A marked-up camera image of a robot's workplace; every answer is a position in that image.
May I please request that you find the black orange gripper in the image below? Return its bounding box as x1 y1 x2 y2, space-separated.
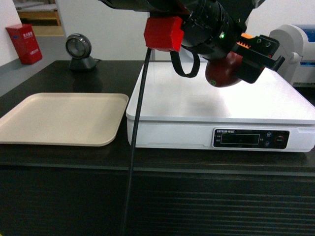
232 33 285 84

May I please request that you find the black cable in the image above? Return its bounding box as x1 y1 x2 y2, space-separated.
120 48 151 236

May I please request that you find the white receipt printer terminal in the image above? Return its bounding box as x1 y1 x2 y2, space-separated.
269 24 315 88

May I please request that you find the black checkout counter cabinet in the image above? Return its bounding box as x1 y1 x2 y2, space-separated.
0 60 315 236

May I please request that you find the beige plastic tray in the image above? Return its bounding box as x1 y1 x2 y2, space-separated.
0 93 128 147

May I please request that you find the wooden pallet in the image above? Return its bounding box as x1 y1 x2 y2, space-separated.
13 0 61 26

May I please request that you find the white checkout scale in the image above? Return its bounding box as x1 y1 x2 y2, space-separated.
136 62 315 152

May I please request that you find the red fire extinguisher box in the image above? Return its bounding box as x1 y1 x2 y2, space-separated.
6 24 43 64

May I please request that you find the red wrist camera housing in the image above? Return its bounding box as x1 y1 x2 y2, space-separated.
144 16 184 52

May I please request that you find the black barcode scanner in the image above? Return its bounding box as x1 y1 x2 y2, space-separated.
65 33 97 72

